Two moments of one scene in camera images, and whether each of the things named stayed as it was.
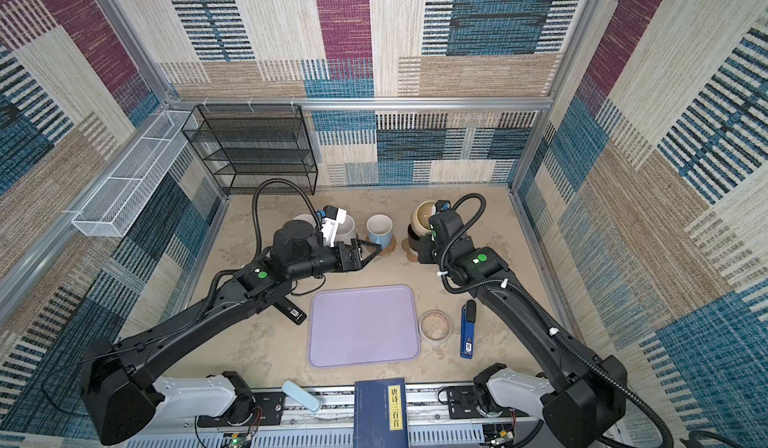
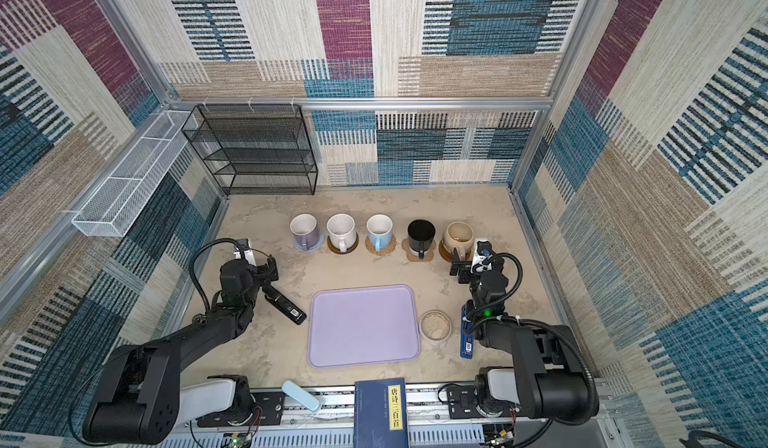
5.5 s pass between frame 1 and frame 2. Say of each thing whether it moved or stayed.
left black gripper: moved
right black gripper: moved
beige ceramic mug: moved
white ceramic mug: stayed
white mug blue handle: stayed
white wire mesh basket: stayed
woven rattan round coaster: stayed
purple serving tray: stayed
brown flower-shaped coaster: stayed
